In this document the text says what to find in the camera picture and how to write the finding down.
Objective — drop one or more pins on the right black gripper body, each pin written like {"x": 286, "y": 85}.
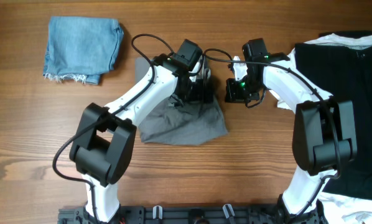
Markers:
{"x": 243, "y": 91}

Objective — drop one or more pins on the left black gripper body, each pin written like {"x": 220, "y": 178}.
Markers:
{"x": 196, "y": 91}

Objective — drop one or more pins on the grey shorts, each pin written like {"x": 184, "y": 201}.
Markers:
{"x": 191, "y": 124}

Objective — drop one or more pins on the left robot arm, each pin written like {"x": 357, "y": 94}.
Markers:
{"x": 103, "y": 145}

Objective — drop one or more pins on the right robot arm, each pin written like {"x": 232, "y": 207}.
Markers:
{"x": 324, "y": 138}

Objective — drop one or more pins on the black garment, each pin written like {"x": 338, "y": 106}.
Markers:
{"x": 347, "y": 75}

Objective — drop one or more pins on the white shirt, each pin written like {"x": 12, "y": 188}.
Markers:
{"x": 331, "y": 40}

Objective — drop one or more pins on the folded blue denim shorts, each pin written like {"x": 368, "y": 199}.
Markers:
{"x": 81, "y": 49}

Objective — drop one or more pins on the black mounting rail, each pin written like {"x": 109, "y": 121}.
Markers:
{"x": 190, "y": 215}

